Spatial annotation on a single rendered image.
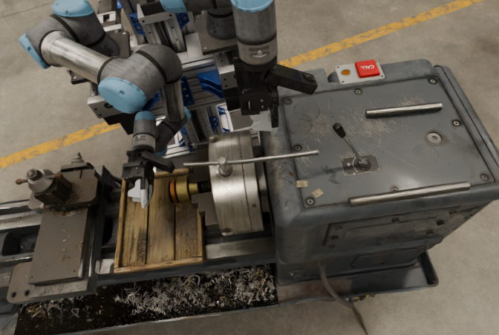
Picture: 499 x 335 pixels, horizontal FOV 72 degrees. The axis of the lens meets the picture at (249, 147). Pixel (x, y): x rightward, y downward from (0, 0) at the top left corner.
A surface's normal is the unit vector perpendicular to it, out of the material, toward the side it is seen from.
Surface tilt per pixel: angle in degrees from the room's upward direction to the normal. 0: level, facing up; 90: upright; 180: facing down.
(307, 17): 0
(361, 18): 0
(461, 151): 0
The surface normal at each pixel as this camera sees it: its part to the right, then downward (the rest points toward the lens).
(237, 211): 0.04, 0.41
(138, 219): -0.09, -0.53
